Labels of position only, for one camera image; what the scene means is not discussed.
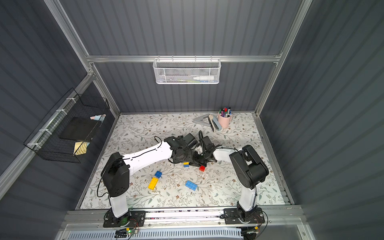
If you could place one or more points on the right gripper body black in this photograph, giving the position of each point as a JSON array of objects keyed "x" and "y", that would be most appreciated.
[{"x": 204, "y": 157}]

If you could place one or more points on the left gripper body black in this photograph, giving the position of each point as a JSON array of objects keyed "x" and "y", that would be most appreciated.
[{"x": 192, "y": 157}]

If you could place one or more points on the red lego brick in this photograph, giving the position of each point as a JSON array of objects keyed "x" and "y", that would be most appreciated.
[{"x": 202, "y": 168}]

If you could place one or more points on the light blue long lego brick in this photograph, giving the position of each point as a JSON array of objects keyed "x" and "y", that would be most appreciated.
[{"x": 190, "y": 185}]

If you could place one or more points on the dark blue square lego brick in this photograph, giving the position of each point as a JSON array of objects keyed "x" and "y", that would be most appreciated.
[{"x": 158, "y": 174}]

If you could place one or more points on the long yellow lego brick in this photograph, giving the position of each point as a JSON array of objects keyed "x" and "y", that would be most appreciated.
[{"x": 153, "y": 183}]

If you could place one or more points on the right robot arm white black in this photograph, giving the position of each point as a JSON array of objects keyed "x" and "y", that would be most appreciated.
[{"x": 248, "y": 165}]

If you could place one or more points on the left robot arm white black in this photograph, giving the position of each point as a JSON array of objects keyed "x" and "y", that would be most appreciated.
[{"x": 119, "y": 168}]

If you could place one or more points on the grey triangle ruler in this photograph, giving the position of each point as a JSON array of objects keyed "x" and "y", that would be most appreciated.
[{"x": 202, "y": 120}]

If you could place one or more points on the floral table mat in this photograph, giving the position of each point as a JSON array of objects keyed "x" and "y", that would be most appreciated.
[{"x": 218, "y": 185}]

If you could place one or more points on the pink pen cup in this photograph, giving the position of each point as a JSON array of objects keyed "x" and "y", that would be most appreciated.
[{"x": 224, "y": 121}]

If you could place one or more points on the white bottle in basket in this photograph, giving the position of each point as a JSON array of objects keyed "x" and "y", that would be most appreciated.
[{"x": 204, "y": 78}]

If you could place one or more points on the pastel sticky notes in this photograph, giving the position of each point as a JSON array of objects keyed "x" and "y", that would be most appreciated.
[{"x": 98, "y": 117}]

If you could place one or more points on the yellow sticky notes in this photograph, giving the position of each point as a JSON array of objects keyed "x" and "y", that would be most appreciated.
[{"x": 80, "y": 148}]

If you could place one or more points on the black notebook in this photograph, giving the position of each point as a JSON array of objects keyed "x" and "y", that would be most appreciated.
[{"x": 80, "y": 129}]

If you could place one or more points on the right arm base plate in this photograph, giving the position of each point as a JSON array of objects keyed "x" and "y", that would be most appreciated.
[{"x": 238, "y": 216}]

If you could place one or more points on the white wire mesh basket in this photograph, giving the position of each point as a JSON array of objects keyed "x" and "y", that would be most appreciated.
[{"x": 182, "y": 73}]

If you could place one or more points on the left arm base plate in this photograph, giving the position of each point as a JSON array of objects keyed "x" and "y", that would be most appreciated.
[{"x": 130, "y": 219}]

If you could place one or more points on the aluminium front rail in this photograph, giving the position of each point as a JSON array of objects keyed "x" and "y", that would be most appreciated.
[{"x": 187, "y": 218}]

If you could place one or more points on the black wire basket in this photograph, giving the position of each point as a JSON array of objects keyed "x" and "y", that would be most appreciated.
[{"x": 46, "y": 142}]

